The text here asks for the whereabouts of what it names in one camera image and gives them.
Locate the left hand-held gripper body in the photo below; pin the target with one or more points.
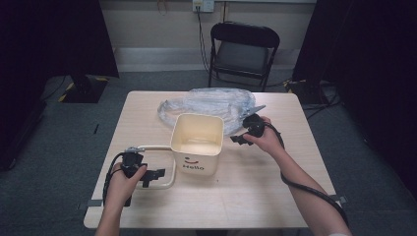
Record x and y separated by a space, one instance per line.
131 162

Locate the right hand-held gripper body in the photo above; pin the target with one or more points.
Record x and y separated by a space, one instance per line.
254 126

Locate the cream plastic trash bin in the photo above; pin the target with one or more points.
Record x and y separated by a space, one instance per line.
196 164

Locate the clear plastic bag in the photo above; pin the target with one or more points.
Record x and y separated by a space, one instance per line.
203 101

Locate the person's right hand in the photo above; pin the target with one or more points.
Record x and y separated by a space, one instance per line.
270 141

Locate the person's left hand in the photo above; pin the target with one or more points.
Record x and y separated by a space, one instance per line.
119 188

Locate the grey tape strip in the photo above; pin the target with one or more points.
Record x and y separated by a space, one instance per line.
339 198
93 203

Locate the black stand base striped tape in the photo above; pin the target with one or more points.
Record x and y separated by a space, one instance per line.
83 88
306 93

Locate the black folding chair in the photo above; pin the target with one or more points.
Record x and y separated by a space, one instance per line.
242 57

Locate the black curtain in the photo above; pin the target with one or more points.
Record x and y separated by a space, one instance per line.
377 65
49 39

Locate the white wall socket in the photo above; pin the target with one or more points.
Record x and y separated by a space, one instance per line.
203 5

